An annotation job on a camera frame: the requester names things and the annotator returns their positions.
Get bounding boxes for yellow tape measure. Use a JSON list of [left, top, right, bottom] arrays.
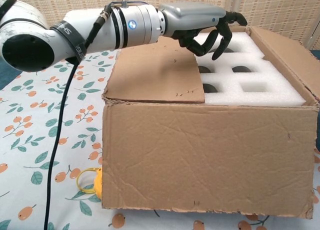
[[76, 166, 104, 200]]

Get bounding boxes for cardboard box with red top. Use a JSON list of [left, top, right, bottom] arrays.
[[101, 24, 320, 220]]

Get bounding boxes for woven rattan folding screen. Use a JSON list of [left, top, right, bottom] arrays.
[[7, 0, 320, 51]]

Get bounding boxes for white foam insert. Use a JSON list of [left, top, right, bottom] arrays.
[[194, 31, 307, 107]]

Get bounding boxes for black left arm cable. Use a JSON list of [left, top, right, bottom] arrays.
[[43, 19, 111, 230]]

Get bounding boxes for floral fruit print tablecloth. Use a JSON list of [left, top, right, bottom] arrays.
[[0, 48, 320, 230]]

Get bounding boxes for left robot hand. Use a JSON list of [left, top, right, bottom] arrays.
[[157, 2, 248, 61]]

